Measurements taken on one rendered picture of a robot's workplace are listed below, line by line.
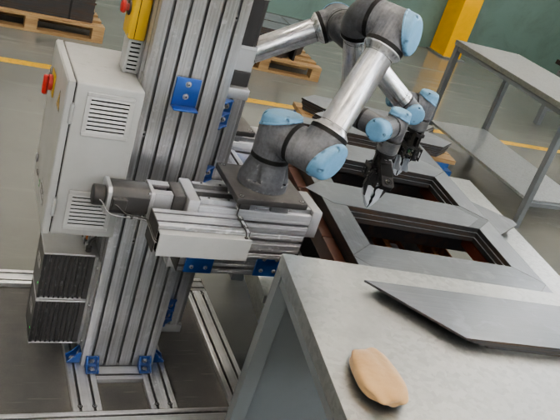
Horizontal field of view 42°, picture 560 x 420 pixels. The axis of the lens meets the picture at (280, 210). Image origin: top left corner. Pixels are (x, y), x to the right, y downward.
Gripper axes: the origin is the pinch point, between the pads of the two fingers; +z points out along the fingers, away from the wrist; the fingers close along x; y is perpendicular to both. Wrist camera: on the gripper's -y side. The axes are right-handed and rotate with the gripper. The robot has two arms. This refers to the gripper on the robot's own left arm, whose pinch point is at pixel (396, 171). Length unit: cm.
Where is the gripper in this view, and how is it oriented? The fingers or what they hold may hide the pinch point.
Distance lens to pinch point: 297.9
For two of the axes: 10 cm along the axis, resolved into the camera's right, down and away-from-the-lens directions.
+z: -2.9, 8.6, 4.2
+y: 2.1, 4.9, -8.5
